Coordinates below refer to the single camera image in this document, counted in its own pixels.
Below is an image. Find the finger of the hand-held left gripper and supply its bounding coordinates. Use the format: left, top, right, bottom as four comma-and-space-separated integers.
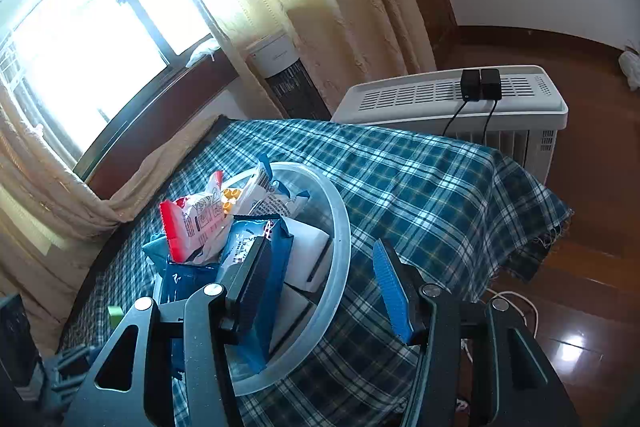
44, 344, 102, 400

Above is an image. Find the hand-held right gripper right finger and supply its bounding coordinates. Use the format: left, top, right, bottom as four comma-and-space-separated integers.
372, 238, 581, 427

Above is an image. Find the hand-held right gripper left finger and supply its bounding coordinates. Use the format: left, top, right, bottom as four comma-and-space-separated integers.
62, 236, 275, 427

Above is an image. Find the blue and white packet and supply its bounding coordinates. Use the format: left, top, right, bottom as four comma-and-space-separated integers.
220, 214, 296, 375

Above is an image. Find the red snack packet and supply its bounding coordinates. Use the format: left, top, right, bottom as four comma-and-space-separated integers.
160, 171, 233, 264

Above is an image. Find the clear plastic bowl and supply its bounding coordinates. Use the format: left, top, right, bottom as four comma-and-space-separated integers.
150, 162, 352, 397

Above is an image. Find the blue plaid bed sheet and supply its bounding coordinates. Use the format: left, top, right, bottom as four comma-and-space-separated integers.
57, 118, 573, 427

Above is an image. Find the white heater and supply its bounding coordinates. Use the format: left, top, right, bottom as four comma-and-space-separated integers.
330, 66, 570, 184

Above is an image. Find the brown wooden window ledge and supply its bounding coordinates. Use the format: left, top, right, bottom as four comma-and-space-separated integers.
75, 52, 241, 198

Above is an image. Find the white tower fan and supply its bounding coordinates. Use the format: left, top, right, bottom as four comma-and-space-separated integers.
246, 33, 332, 122

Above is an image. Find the black power adapter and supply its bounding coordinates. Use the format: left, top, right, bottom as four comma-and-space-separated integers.
480, 68, 502, 100
460, 68, 482, 100

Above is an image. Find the white cloth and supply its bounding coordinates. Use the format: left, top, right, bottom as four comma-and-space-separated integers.
186, 39, 221, 68

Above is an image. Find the window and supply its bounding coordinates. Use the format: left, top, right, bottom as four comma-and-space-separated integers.
0, 0, 216, 178

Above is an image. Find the white plastic bag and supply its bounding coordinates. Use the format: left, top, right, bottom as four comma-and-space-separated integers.
618, 39, 640, 88

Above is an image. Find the white floor cable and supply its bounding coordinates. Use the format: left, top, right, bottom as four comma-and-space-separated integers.
484, 289, 540, 343

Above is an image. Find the black adapter cable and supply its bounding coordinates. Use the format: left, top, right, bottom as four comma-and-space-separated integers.
480, 99, 498, 142
442, 99, 468, 138

